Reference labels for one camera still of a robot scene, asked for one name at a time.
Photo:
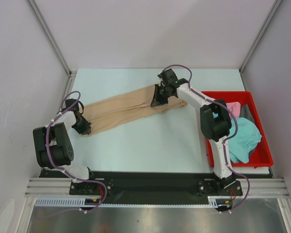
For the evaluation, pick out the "red plastic bin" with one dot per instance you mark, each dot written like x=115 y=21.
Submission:
x=261 y=156

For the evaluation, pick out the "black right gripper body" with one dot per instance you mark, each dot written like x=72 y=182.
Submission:
x=167 y=94

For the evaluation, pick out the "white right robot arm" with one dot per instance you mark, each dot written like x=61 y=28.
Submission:
x=214 y=121

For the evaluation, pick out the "teal t shirt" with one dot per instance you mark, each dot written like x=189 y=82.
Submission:
x=244 y=142

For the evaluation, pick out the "white slotted cable duct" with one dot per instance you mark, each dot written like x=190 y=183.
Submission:
x=207 y=202

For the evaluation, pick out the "right rear aluminium post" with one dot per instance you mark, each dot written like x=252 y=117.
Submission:
x=262 y=32

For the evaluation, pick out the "pink t shirt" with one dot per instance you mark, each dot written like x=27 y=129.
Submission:
x=235 y=108

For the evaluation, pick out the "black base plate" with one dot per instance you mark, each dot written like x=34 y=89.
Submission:
x=149 y=197

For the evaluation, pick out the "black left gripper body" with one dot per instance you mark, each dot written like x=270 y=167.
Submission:
x=82 y=125

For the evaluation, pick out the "left rear aluminium post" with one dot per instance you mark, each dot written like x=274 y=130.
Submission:
x=48 y=35

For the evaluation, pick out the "aluminium frame rail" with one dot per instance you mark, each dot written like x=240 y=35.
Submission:
x=61 y=187

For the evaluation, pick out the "aluminium post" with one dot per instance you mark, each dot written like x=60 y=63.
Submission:
x=262 y=32
x=48 y=35

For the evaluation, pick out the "beige t shirt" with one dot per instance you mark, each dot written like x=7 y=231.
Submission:
x=110 y=113

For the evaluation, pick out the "grey t shirt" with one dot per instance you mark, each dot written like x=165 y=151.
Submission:
x=245 y=113

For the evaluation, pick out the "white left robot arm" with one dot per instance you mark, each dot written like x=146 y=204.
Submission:
x=54 y=149

